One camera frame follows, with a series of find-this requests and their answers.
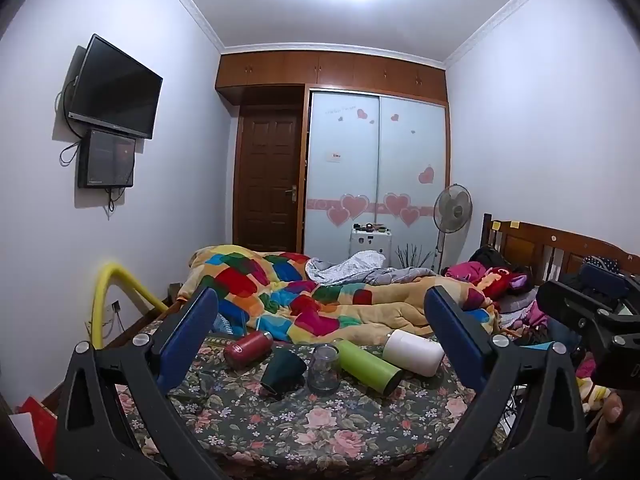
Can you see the grey white blanket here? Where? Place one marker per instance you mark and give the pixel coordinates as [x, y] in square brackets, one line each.
[350, 267]

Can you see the floral bed sheet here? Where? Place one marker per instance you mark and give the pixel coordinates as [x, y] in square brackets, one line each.
[310, 425]

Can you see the clear glass cup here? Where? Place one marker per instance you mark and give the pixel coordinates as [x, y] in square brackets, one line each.
[324, 370]

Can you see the dark dried branches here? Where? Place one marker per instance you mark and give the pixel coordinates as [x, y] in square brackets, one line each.
[412, 255]

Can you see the wall-mounted black television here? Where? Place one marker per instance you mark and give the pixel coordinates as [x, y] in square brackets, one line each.
[117, 87]

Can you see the wooden headboard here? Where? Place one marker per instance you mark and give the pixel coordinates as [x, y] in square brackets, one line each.
[535, 245]

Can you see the person's right hand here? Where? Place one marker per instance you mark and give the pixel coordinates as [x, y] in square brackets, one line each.
[606, 425]

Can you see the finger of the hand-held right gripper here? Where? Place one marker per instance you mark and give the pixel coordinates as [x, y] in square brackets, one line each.
[602, 280]
[560, 300]

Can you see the small white cabinet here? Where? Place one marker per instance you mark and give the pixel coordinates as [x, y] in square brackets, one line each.
[370, 245]

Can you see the colourful patchwork quilt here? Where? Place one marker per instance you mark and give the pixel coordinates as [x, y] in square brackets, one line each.
[325, 305]

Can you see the dark green cup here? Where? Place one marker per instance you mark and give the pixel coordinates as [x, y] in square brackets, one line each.
[282, 371]

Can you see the light green tumbler cup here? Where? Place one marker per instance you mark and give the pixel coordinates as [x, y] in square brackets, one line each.
[367, 366]

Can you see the red bottle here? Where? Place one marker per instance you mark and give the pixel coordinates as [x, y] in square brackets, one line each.
[247, 350]

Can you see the frosted sliding wardrobe doors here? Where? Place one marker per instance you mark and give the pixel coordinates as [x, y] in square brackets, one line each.
[375, 160]

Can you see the small black wall monitor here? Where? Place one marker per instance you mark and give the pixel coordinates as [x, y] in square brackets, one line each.
[107, 159]

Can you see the black bag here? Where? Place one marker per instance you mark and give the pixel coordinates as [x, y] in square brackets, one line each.
[487, 256]

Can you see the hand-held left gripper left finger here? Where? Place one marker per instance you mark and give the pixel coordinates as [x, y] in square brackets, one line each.
[186, 340]

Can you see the white cup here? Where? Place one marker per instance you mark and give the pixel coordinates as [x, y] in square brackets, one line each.
[415, 352]

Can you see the brown wooden door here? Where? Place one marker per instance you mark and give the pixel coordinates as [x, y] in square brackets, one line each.
[270, 180]

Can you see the red plush pillow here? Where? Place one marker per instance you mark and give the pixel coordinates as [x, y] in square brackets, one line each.
[492, 280]

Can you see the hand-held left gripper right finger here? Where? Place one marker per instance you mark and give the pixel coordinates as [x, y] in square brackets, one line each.
[457, 342]

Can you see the standing electric fan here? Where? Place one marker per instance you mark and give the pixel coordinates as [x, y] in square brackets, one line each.
[452, 207]

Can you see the wooden overhead cabinet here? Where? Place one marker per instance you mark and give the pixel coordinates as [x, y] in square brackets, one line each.
[330, 72]

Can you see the red paper box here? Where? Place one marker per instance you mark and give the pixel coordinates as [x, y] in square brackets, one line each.
[37, 425]

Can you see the yellow curved pipe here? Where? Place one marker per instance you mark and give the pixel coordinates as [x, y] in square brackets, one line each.
[107, 285]

